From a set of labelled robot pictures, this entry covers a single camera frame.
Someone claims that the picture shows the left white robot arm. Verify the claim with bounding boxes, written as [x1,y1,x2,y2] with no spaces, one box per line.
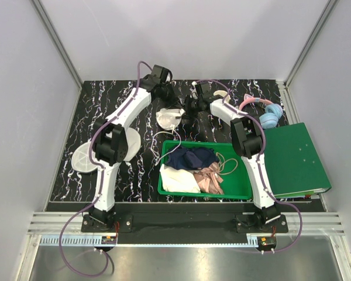
[88,65,175,232]

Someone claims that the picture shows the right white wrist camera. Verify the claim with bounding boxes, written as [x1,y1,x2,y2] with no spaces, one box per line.
[190,81,198,100]

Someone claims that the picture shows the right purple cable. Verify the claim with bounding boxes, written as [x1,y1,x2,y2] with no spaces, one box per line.
[194,79,304,253]

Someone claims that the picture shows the navy blue garment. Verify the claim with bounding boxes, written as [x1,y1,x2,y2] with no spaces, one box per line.
[164,146,219,171]

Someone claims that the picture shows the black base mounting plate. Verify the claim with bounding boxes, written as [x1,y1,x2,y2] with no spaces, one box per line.
[81,203,288,246]

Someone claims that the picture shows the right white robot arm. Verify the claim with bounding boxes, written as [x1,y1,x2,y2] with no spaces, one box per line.
[184,80,283,232]

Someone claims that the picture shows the white bra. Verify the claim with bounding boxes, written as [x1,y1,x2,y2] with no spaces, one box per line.
[150,108,185,166]

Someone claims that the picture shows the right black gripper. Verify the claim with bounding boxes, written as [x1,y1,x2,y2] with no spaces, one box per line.
[176,95,202,120]

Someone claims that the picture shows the yellow mug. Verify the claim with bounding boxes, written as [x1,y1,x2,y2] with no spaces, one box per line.
[214,90,230,103]

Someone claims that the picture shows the white mesh laundry bag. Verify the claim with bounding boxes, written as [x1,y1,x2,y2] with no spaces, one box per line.
[71,124,141,173]

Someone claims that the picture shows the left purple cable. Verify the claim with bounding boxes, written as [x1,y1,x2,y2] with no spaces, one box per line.
[58,60,153,277]

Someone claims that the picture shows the green plastic bin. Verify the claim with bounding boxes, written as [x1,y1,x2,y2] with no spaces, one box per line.
[158,140,253,200]

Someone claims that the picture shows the cream white garment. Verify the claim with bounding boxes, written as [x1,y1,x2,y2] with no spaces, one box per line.
[160,165,201,193]

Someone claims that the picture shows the purple cable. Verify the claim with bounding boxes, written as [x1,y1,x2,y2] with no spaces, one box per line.
[194,79,304,253]
[58,60,153,277]

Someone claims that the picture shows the pink cat ear headphones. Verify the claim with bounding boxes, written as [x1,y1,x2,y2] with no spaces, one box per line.
[239,94,283,129]

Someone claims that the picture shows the green ring binder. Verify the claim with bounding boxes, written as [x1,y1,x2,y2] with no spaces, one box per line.
[261,123,332,198]

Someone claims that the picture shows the pink satin garment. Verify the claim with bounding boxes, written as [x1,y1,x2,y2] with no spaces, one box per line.
[193,152,239,195]

